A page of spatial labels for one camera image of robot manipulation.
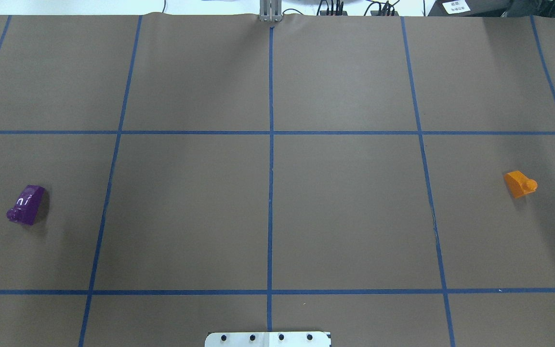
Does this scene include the purple trapezoid block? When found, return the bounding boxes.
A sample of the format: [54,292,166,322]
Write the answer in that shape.
[6,185,46,226]

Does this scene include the orange trapezoid block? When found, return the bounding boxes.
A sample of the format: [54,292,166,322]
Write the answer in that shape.
[503,171,538,199]

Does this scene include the black box with label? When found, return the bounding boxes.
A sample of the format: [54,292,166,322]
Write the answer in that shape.
[427,0,512,17]

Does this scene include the grey aluminium camera post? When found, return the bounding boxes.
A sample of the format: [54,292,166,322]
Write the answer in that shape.
[259,0,283,22]

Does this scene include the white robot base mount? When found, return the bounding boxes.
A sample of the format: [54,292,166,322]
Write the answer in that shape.
[204,331,332,347]

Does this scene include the black cables behind table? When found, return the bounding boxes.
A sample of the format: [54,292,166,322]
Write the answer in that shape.
[317,0,401,17]

